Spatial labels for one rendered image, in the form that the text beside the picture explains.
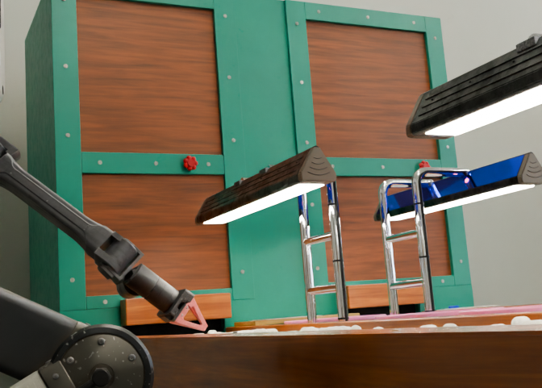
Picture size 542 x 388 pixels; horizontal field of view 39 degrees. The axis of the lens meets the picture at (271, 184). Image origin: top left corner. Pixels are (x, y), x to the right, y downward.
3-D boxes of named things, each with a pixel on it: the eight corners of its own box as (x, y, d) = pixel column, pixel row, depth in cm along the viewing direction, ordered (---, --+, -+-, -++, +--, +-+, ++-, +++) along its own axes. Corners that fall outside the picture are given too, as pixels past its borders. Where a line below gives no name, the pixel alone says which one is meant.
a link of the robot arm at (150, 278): (126, 279, 162) (140, 258, 165) (116, 284, 168) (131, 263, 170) (152, 298, 163) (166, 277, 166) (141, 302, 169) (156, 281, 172)
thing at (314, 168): (302, 181, 148) (298, 144, 149) (194, 224, 204) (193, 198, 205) (337, 181, 152) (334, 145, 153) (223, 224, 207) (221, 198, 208)
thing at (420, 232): (435, 352, 179) (415, 164, 186) (388, 351, 196) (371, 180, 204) (498, 345, 187) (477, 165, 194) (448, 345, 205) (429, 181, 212)
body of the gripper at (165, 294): (178, 296, 174) (152, 277, 173) (193, 293, 165) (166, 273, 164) (162, 319, 172) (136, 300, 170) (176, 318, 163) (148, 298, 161)
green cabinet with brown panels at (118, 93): (60, 311, 200) (50, -30, 216) (30, 317, 249) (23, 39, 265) (472, 284, 258) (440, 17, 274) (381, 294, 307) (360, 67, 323)
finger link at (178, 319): (206, 316, 176) (175, 292, 174) (218, 315, 169) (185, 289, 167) (190, 341, 173) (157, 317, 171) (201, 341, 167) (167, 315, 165)
